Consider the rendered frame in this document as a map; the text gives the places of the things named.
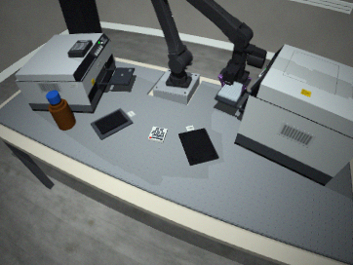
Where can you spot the brown bottle with blue cap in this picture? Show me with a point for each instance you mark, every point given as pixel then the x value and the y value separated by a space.
pixel 60 111

